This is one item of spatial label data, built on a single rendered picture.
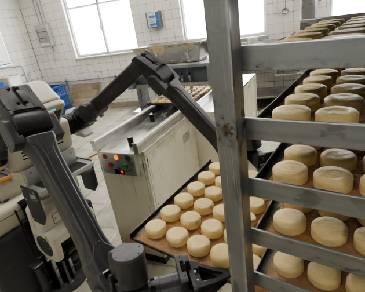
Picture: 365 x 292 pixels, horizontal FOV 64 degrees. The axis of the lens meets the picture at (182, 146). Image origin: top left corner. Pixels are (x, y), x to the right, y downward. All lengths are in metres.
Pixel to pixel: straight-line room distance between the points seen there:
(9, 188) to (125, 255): 1.09
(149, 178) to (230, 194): 1.28
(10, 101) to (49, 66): 6.31
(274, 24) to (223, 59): 4.87
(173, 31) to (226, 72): 5.18
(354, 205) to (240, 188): 0.14
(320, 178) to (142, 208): 1.48
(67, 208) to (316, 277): 0.46
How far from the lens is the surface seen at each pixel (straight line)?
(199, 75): 2.17
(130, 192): 1.81
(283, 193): 0.43
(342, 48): 0.35
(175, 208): 0.75
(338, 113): 0.41
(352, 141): 0.37
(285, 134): 0.38
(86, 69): 6.49
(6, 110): 0.71
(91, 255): 0.63
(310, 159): 0.51
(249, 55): 0.37
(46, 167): 0.66
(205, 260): 0.65
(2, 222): 1.56
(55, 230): 1.37
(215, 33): 0.35
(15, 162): 1.21
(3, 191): 1.57
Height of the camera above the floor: 1.46
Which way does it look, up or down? 23 degrees down
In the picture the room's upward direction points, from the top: 9 degrees counter-clockwise
